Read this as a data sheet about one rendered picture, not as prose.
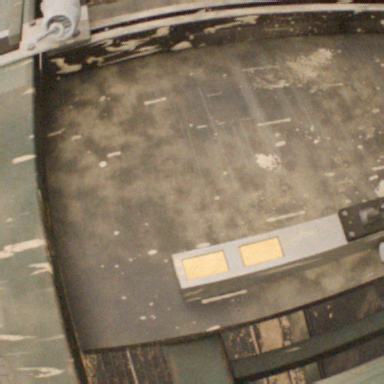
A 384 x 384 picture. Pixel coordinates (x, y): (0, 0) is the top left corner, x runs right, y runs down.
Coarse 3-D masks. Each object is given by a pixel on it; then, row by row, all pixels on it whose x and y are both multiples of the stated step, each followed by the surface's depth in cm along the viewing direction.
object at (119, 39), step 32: (224, 0) 112; (256, 0) 112; (288, 0) 113; (320, 0) 114; (352, 0) 115; (32, 32) 105; (96, 32) 110; (128, 32) 108; (160, 32) 109; (192, 32) 111; (224, 32) 112; (256, 32) 114; (288, 32) 115; (320, 32) 116; (352, 32) 117; (0, 64) 101; (64, 64) 109; (96, 64) 112
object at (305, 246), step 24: (336, 216) 90; (240, 240) 88; (288, 240) 88; (312, 240) 88; (336, 240) 88; (360, 240) 88; (240, 264) 86; (264, 264) 86; (288, 264) 87; (312, 264) 89; (192, 288) 85; (216, 288) 87; (240, 288) 89
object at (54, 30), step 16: (16, 0) 88; (48, 0) 95; (64, 0) 94; (16, 16) 85; (48, 16) 92; (64, 16) 100; (80, 16) 97; (16, 32) 82; (48, 32) 91; (64, 32) 96
